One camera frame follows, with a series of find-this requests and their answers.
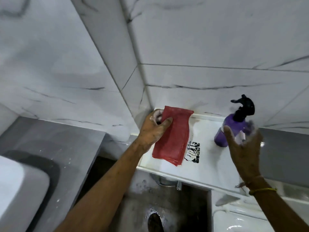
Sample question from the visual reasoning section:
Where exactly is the person's right hand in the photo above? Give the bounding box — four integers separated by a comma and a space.
223, 120, 264, 184

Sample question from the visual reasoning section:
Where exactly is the person's left hand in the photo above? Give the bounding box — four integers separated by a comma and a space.
137, 109, 173, 153

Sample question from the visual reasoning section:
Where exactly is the purple spray bottle black trigger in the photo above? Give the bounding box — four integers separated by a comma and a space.
214, 94, 256, 148

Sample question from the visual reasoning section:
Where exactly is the red cleaning cloth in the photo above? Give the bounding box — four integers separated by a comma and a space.
152, 106, 194, 167

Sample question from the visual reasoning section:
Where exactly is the person's left forearm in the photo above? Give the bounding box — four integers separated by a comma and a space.
54, 140, 148, 232

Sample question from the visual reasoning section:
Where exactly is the person's right forearm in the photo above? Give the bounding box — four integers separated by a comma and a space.
246, 177, 309, 232

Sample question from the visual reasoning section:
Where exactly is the white toilet tank lid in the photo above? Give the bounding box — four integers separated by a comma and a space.
136, 108, 309, 206

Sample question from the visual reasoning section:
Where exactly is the black patterned sticker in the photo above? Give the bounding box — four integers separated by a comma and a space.
184, 141, 200, 164

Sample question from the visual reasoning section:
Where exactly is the yellow wrist band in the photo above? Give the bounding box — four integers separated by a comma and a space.
248, 188, 278, 196

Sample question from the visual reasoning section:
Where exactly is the person's dark shoe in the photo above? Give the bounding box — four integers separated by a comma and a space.
147, 213, 164, 232

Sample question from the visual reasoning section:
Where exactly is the grey sink countertop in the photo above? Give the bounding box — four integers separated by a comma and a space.
0, 116, 107, 232

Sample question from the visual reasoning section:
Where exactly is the white ceramic sink basin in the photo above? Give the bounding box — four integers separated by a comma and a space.
0, 155, 50, 221

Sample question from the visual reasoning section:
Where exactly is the brown thread bracelet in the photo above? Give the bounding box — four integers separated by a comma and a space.
235, 176, 265, 189

